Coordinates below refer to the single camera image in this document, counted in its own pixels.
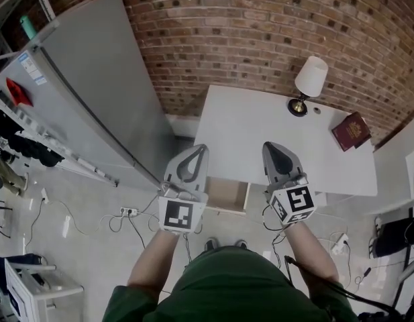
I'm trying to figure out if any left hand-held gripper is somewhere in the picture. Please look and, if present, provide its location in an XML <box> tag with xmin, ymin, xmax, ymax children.
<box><xmin>158</xmin><ymin>143</ymin><xmax>210</xmax><ymax>236</ymax></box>

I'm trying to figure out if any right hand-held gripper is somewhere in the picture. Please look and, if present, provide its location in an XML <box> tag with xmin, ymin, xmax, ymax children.
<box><xmin>262</xmin><ymin>142</ymin><xmax>317</xmax><ymax>226</ymax></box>

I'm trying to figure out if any person's left forearm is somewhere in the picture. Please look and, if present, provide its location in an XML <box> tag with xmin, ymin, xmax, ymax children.
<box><xmin>127</xmin><ymin>227</ymin><xmax>181</xmax><ymax>304</ymax></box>

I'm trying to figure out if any person's right forearm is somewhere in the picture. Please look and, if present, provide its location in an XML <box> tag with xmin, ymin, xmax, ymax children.
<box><xmin>282</xmin><ymin>220</ymin><xmax>340</xmax><ymax>292</ymax></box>

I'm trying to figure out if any white desk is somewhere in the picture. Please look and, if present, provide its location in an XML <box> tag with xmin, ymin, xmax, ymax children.
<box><xmin>193</xmin><ymin>85</ymin><xmax>378</xmax><ymax>198</ymax></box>

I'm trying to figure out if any red hardcover book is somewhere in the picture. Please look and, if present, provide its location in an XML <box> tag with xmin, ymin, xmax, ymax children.
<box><xmin>331</xmin><ymin>111</ymin><xmax>371</xmax><ymax>152</ymax></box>

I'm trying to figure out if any dark book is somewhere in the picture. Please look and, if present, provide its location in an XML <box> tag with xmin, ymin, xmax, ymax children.
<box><xmin>353</xmin><ymin>131</ymin><xmax>373</xmax><ymax>150</ymax></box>

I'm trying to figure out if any white shade table lamp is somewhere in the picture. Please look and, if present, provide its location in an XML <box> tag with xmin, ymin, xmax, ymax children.
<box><xmin>287</xmin><ymin>56</ymin><xmax>329</xmax><ymax>118</ymax></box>

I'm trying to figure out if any grey refrigerator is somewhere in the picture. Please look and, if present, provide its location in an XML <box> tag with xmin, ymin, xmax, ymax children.
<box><xmin>0</xmin><ymin>0</ymin><xmax>176</xmax><ymax>193</ymax></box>

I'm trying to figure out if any person's green shirt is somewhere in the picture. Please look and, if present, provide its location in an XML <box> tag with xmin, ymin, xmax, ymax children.
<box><xmin>101</xmin><ymin>244</ymin><xmax>360</xmax><ymax>322</ymax></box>

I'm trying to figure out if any black bag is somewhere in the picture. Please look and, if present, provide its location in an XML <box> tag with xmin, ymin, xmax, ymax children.
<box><xmin>371</xmin><ymin>217</ymin><xmax>414</xmax><ymax>260</ymax></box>

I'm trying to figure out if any pile of black clothes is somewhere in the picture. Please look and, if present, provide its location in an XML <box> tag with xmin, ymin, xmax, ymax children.
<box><xmin>0</xmin><ymin>105</ymin><xmax>66</xmax><ymax>169</ymax></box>

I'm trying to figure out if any blue white label sticker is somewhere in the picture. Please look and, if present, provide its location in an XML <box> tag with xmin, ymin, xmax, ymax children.
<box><xmin>17</xmin><ymin>52</ymin><xmax>47</xmax><ymax>87</ymax></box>

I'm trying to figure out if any red paper ornament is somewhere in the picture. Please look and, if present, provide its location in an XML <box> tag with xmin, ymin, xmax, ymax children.
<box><xmin>5</xmin><ymin>76</ymin><xmax>34</xmax><ymax>108</ymax></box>

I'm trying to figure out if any white shelf cart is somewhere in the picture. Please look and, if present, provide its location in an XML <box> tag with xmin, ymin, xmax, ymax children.
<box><xmin>3</xmin><ymin>256</ymin><xmax>85</xmax><ymax>322</ymax></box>

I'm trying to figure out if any teal bottle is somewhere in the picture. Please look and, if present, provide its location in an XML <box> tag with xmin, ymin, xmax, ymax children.
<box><xmin>19</xmin><ymin>15</ymin><xmax>37</xmax><ymax>40</ymax></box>

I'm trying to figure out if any metal storage rack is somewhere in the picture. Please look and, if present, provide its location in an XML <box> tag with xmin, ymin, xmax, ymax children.
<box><xmin>0</xmin><ymin>0</ymin><xmax>57</xmax><ymax>80</ymax></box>

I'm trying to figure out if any white floor cable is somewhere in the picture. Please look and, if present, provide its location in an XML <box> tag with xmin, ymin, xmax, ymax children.
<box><xmin>23</xmin><ymin>196</ymin><xmax>160</xmax><ymax>248</ymax></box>

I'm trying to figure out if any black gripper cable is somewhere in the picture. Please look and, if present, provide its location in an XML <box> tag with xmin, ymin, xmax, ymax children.
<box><xmin>284</xmin><ymin>254</ymin><xmax>404</xmax><ymax>319</ymax></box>

